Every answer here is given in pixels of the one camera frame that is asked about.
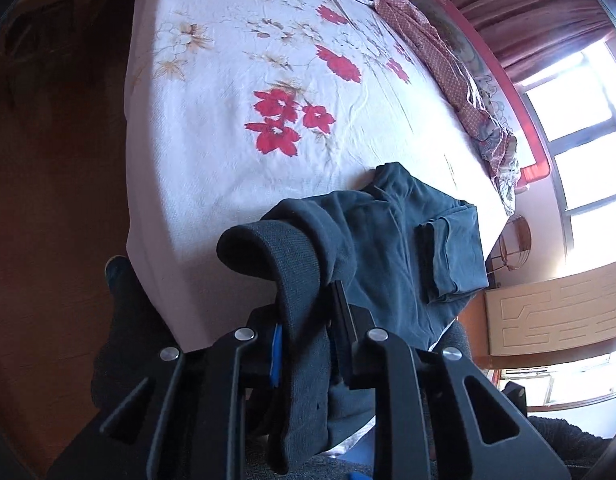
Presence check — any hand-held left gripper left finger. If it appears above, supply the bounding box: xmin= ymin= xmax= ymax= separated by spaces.
xmin=48 ymin=304 xmax=289 ymax=480

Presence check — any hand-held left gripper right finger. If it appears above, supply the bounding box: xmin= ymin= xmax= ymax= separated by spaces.
xmin=330 ymin=280 xmax=571 ymax=480

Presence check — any dark teal sweatshirt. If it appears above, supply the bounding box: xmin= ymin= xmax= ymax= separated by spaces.
xmin=216 ymin=161 xmax=489 ymax=476

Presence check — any person's foot in dark sock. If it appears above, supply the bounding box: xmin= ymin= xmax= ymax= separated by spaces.
xmin=90 ymin=255 xmax=181 ymax=411

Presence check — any bed with floral sheet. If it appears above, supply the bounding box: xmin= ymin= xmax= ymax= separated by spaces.
xmin=124 ymin=0 xmax=509 ymax=356

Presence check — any cream panelled door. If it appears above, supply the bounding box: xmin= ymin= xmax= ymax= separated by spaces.
xmin=483 ymin=270 xmax=616 ymax=361

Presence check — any pink patterned quilt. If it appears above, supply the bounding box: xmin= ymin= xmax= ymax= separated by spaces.
xmin=283 ymin=0 xmax=519 ymax=216

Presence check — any person's dark trouser leg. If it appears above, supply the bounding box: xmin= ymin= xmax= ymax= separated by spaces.
xmin=503 ymin=382 xmax=616 ymax=480

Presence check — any window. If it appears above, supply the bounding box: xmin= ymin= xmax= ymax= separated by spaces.
xmin=518 ymin=35 xmax=616 ymax=281

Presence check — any mauve curtain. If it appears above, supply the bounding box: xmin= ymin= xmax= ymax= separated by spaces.
xmin=440 ymin=0 xmax=616 ymax=86

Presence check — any wooden nightstand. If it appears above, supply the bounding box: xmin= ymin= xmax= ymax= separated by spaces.
xmin=0 ymin=0 xmax=109 ymax=111

